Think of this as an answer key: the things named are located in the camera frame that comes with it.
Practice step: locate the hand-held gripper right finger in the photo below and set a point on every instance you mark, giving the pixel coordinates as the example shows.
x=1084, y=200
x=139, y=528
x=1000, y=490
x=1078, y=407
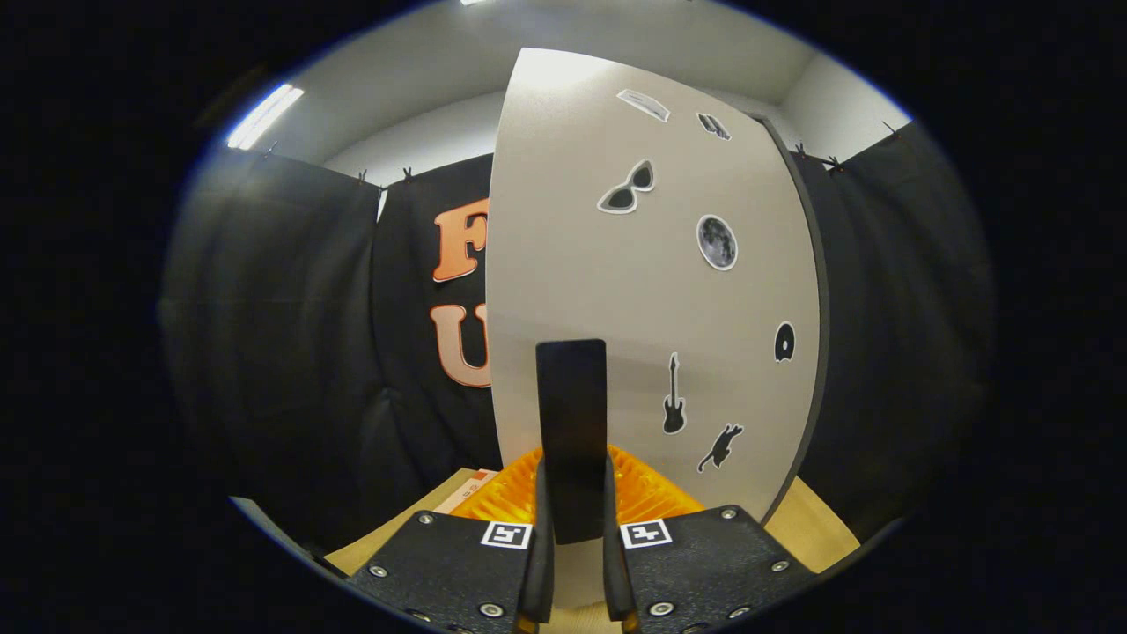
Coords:
x=616, y=563

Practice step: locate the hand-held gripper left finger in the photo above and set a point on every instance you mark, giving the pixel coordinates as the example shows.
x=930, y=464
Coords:
x=537, y=563

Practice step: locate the beige shoe cabinet door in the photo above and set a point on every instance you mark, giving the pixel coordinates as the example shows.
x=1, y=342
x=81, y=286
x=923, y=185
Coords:
x=634, y=291

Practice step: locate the black backdrop cloth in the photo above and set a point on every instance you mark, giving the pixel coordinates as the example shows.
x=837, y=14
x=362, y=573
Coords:
x=290, y=352

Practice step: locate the long ceiling light strip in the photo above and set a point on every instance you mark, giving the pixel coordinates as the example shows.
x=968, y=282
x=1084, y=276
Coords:
x=264, y=116

